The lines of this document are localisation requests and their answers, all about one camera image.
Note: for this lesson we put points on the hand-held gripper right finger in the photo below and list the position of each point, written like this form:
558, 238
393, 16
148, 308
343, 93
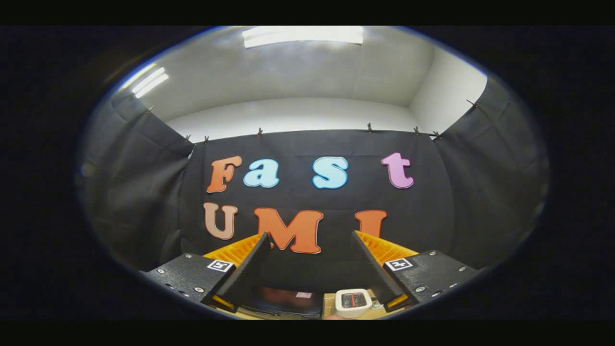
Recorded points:
372, 269

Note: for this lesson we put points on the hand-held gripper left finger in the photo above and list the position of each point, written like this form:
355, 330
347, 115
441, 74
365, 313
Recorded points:
247, 274

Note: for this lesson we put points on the black toaster oven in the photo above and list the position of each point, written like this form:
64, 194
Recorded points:
283, 300

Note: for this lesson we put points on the white pop-up toaster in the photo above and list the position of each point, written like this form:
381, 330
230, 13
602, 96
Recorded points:
353, 302

